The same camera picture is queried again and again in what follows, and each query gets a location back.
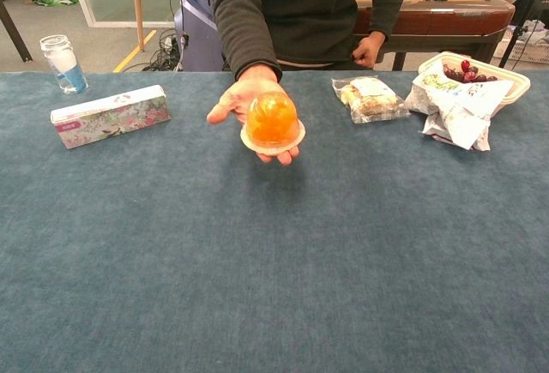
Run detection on person's right hand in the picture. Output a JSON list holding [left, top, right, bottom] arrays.
[[206, 63, 301, 166]]

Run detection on clear bag of snacks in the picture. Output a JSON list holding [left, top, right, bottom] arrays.
[[330, 75, 411, 124]]

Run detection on clear plastic bottle blue label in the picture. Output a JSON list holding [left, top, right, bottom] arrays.
[[39, 34, 89, 94]]

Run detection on blue felt table cover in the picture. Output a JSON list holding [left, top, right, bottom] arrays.
[[0, 70, 549, 373]]

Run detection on white plastic basket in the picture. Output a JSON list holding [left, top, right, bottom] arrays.
[[492, 21, 549, 63]]

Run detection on white printed paper bag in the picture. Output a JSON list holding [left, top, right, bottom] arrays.
[[405, 62, 515, 152]]

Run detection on black table leg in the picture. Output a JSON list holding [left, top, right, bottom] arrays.
[[0, 0, 33, 63]]

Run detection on beige oval food container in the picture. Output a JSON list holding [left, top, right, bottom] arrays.
[[418, 51, 532, 111]]

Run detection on orange jelly cup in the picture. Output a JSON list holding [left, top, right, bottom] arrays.
[[239, 91, 306, 153]]

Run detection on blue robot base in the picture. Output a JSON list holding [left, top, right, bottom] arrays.
[[173, 0, 224, 73]]

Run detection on wooden pole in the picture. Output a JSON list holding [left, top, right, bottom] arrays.
[[130, 0, 146, 52]]

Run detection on person's torso dark sweater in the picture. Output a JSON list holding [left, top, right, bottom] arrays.
[[213, 0, 413, 72]]

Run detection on floral printed long box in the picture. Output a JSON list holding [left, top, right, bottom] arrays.
[[50, 84, 172, 150]]

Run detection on red cherries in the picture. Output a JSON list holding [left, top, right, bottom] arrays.
[[443, 59, 498, 84]]

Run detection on black tripod stand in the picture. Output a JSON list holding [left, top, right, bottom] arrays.
[[498, 0, 549, 69]]

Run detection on person's right forearm dark sleeve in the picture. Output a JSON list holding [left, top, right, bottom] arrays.
[[213, 0, 283, 83]]

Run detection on black floor cables bundle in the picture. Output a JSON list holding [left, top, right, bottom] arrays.
[[141, 27, 186, 73]]

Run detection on brown wooden game table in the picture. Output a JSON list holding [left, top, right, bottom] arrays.
[[354, 0, 516, 72]]

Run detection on person's left hand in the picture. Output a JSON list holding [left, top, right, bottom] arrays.
[[351, 30, 388, 69]]

